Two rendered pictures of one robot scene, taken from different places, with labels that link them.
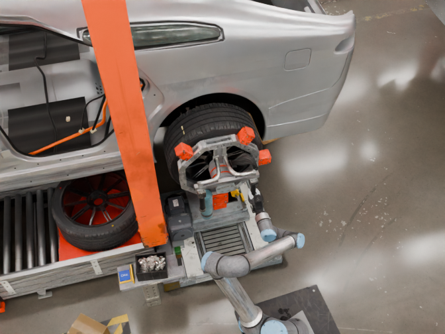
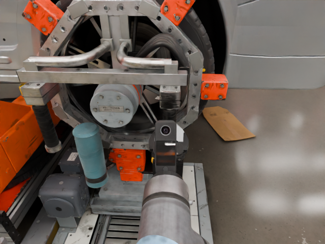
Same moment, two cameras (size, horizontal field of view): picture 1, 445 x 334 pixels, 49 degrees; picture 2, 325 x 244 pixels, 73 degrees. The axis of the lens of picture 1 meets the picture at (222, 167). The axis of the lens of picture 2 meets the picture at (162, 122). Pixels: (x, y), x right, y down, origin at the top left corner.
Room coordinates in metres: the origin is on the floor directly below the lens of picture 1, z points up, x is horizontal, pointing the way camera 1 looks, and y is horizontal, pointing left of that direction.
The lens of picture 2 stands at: (1.37, -0.33, 1.17)
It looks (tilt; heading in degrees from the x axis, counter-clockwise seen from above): 33 degrees down; 18
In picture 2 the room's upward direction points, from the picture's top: straight up
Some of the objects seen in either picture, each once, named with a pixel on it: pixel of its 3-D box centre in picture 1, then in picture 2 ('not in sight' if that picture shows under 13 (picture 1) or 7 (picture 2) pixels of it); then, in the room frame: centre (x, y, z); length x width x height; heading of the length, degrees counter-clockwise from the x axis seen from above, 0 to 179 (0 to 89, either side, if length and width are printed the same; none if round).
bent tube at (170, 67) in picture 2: (238, 161); (144, 41); (1.92, -0.10, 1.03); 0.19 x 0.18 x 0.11; 15
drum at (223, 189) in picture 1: (221, 175); (119, 94); (1.95, 0.01, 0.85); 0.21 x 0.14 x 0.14; 15
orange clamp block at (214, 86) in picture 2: (263, 157); (212, 86); (2.10, -0.28, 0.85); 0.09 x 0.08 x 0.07; 105
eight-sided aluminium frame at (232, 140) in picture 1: (218, 167); (123, 85); (2.02, 0.03, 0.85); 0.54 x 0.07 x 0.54; 105
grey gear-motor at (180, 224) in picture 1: (177, 217); (79, 182); (2.00, 0.34, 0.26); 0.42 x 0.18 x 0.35; 15
